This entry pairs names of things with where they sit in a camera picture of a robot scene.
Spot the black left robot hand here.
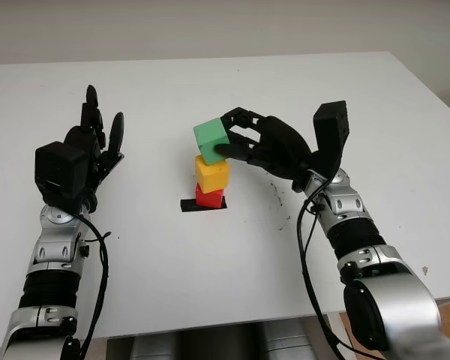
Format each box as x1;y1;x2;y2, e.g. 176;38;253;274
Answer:
61;84;125;211

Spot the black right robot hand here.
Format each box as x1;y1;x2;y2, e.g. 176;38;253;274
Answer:
214;106;313;188

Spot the green cube block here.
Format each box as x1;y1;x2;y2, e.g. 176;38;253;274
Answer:
193;117;231;167

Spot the yellow cube block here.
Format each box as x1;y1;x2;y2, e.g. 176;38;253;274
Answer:
193;155;231;194

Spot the red cube block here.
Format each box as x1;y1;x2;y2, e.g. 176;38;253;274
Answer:
195;182;225;209

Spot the black tape strip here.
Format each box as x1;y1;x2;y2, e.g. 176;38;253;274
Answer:
180;198;229;214

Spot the grey robot torso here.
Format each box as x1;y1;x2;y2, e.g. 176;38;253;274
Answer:
129;320;323;360

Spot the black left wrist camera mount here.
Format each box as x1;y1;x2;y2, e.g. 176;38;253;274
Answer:
34;141;92;207

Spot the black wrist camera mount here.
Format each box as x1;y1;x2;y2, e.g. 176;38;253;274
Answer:
309;100;352;179
34;141;92;207

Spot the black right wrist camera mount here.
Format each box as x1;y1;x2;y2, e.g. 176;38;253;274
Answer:
309;100;352;179

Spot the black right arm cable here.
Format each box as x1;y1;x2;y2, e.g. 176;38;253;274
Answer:
298;175;357;360

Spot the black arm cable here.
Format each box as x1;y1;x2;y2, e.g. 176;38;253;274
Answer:
298;175;357;360
74;211;112;360

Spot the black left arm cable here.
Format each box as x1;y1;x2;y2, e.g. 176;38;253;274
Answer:
74;211;112;360

